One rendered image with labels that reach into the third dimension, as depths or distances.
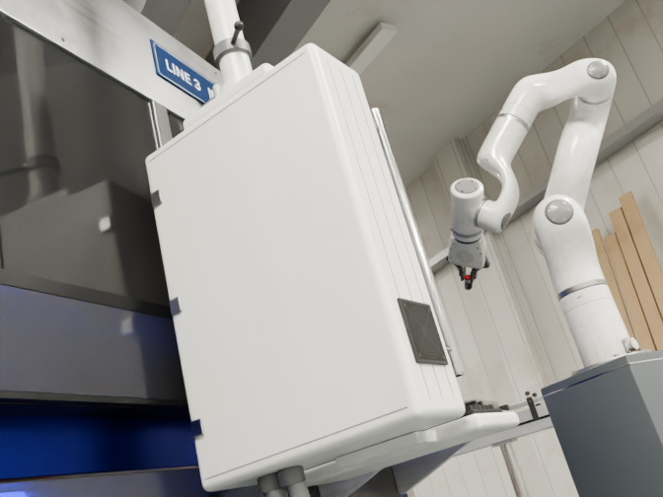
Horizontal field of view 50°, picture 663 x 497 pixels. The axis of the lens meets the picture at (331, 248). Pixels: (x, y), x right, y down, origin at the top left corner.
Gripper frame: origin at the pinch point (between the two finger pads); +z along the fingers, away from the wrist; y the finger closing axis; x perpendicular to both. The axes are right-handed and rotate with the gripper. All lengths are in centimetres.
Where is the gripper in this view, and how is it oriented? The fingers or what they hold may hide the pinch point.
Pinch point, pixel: (468, 273)
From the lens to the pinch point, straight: 205.7
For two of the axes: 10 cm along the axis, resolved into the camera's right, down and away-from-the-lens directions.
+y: 9.1, 1.7, -3.7
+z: 1.4, 7.3, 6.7
